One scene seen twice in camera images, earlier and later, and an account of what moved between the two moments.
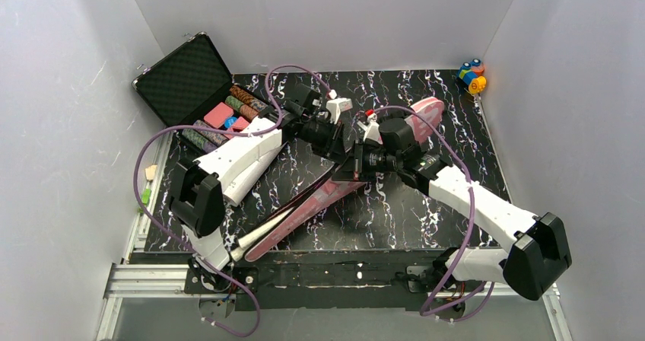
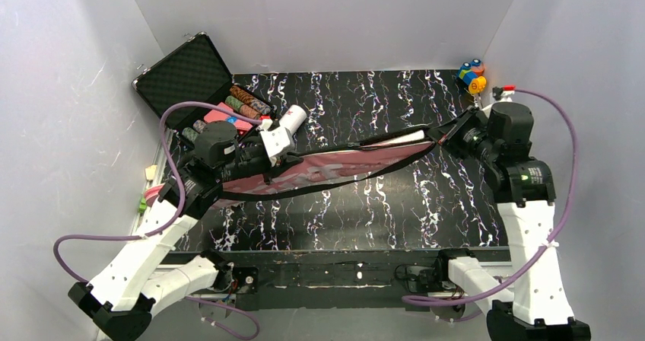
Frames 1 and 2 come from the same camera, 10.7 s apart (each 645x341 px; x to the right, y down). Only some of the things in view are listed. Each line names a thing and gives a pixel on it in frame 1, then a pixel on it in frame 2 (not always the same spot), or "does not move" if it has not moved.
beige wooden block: [150, 172] does not move
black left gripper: [341, 150] to [281, 162]
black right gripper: [356, 165] to [451, 132]
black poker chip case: [192, 89] does not move
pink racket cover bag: [335, 185] to [311, 170]
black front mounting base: [330, 280] does not move
